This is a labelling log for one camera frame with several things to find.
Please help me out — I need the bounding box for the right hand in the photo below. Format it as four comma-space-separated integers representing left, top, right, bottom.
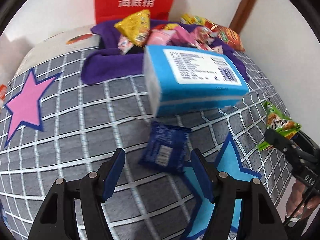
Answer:
286, 180, 319, 219

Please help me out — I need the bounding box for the orange chips bag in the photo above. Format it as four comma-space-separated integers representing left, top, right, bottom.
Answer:
204, 21, 245, 52

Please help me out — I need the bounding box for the pink long strawberry snack bar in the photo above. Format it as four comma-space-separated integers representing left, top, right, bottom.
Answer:
118, 34, 133, 55

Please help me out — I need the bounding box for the white Miniso paper bag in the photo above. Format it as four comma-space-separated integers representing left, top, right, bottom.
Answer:
0, 83, 7, 109

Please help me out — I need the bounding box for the grey checkered bed sheet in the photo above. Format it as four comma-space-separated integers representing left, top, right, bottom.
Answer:
1, 48, 290, 239

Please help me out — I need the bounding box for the pink magenta snack packet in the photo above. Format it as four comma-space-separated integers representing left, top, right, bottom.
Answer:
171, 25, 223, 54

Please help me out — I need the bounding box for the pink peach snack packet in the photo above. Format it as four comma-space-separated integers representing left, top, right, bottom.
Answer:
146, 30, 176, 46

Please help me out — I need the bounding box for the dark blue snack packet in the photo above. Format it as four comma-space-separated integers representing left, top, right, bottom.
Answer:
138, 121, 191, 174

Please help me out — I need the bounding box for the purple towel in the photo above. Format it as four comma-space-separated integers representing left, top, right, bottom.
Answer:
81, 19, 250, 85

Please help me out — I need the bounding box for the blue tissue pack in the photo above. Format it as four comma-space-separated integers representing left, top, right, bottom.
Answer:
143, 45, 249, 117

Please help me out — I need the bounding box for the yellow chips bag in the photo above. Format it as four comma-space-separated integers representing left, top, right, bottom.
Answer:
180, 14, 212, 26

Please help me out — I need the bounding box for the green triangular snack packet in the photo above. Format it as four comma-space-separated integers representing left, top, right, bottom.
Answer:
264, 101, 302, 140

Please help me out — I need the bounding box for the yellow snack packet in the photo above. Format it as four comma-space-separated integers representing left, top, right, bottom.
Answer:
114, 9, 150, 47

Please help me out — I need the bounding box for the brown wooden door frame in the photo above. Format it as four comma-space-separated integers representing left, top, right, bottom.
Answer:
229, 0, 257, 34

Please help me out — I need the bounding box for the white patterned pillow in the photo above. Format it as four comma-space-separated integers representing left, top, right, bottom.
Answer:
14, 25, 100, 77

